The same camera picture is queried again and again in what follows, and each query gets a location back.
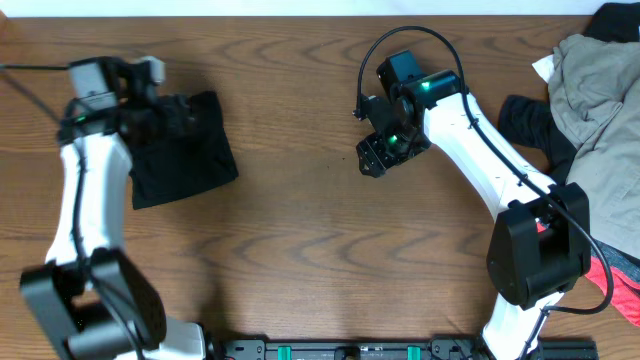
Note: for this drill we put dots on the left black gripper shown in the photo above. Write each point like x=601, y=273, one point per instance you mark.
x=163, y=116

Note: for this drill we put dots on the black garment at corner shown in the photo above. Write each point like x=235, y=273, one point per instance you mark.
x=615, y=22

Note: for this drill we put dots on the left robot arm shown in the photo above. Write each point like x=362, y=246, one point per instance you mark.
x=88, y=297

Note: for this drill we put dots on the red grey garment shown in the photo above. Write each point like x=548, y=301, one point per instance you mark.
x=625, y=273

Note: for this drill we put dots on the white paper piece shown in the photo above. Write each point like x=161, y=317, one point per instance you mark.
x=545, y=68

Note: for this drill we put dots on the black mounting rail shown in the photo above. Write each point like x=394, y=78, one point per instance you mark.
x=436, y=349

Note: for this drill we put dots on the grey beige garment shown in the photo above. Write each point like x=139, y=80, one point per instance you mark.
x=594, y=100

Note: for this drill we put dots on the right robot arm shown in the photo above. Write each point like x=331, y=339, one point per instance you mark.
x=537, y=251

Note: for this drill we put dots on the black logo shirt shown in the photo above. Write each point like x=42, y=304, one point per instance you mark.
x=173, y=169

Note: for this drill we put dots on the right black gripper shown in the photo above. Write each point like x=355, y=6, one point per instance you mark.
x=376, y=156

